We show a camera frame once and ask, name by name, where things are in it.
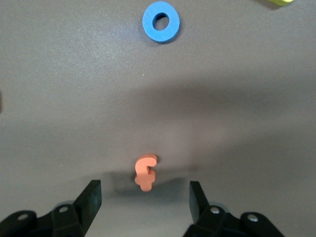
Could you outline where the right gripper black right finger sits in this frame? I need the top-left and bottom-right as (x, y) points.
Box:
(182, 181), (285, 237)

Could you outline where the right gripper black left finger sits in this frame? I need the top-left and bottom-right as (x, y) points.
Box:
(0, 179), (102, 237)

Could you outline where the orange foam letter f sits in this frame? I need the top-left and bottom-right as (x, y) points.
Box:
(134, 154), (158, 193)

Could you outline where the blue foam letter o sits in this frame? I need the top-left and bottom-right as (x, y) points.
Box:
(142, 0), (181, 44)

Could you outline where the yellow foam letter h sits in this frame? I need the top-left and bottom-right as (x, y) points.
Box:
(265, 0), (294, 6)

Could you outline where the brown table cover sheet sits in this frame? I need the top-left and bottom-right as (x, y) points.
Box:
(0, 0), (316, 237)

